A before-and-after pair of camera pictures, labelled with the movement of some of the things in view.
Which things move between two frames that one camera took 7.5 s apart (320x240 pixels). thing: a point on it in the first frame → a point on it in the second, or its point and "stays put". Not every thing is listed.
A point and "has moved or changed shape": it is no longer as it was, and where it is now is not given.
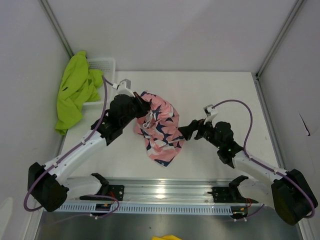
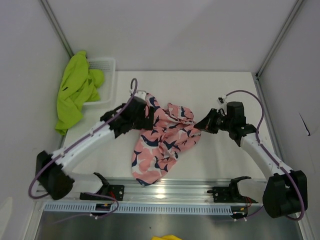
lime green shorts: [78, 86] stays put
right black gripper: [187, 131] → [207, 123]
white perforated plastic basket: [107, 65] stays put
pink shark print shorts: [164, 140] has moved or changed shape
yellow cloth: [166, 237] stays put
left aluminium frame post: [49, 12] stays put
